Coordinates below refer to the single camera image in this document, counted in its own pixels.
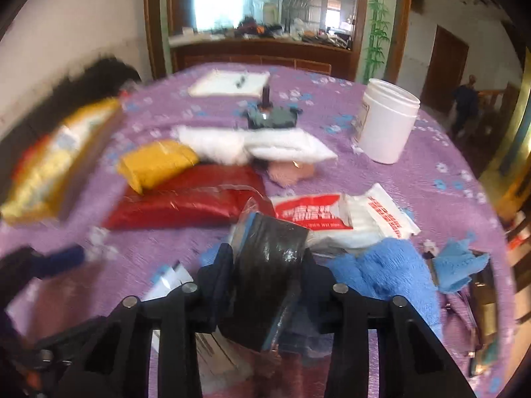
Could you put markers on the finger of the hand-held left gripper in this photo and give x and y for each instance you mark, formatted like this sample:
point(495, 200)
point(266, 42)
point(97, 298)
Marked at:
point(62, 259)
point(54, 348)

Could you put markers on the yellow cloth packet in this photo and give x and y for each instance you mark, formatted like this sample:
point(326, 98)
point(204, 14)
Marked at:
point(155, 166)

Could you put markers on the brown wooden door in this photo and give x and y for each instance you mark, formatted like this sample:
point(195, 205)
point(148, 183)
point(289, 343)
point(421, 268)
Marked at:
point(442, 62)

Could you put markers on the grey device with black post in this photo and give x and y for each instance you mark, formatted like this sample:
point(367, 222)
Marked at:
point(271, 118)

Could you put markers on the green bamboo wall sticker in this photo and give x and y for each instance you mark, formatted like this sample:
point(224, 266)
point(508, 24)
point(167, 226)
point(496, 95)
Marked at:
point(377, 29)

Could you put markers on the black furry object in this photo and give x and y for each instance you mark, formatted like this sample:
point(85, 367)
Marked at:
point(95, 78)

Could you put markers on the gold rectangular box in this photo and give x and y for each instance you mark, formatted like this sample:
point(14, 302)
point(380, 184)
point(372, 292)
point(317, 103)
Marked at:
point(485, 311)

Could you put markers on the gold metal frame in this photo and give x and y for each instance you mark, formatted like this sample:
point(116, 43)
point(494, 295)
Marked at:
point(514, 141)

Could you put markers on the yellow snack bag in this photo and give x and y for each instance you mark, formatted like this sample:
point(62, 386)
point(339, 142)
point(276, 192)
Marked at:
point(58, 166)

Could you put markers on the wooden railing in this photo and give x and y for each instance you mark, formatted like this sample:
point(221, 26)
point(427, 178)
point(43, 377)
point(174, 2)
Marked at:
point(493, 97)

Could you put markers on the white paper sheet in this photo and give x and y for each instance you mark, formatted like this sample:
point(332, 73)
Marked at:
point(220, 83)

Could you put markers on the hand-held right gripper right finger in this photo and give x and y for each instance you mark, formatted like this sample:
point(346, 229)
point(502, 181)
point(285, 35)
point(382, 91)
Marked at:
point(348, 319)

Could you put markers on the white plastic jar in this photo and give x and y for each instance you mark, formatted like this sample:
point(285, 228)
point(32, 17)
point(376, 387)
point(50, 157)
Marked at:
point(386, 128)

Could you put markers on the wooden glass cabinet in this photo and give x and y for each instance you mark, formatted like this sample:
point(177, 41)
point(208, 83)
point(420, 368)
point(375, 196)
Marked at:
point(257, 54)

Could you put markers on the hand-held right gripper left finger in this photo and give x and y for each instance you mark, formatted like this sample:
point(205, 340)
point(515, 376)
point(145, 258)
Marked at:
point(211, 286)

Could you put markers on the blue plush towel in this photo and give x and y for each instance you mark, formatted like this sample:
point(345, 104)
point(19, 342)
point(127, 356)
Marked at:
point(386, 269)

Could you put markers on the white fluffy towel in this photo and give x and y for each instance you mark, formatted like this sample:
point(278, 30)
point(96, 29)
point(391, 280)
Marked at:
point(290, 145)

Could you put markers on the pink soft cloth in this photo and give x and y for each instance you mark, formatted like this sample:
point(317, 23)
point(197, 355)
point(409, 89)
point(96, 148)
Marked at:
point(288, 174)

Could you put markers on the red plastic packet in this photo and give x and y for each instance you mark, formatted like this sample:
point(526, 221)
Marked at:
point(178, 205)

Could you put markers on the small blue cloth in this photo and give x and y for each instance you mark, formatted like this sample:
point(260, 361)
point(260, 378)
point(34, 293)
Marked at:
point(456, 265)

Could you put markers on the black plastic packet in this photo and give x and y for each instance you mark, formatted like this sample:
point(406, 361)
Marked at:
point(265, 282)

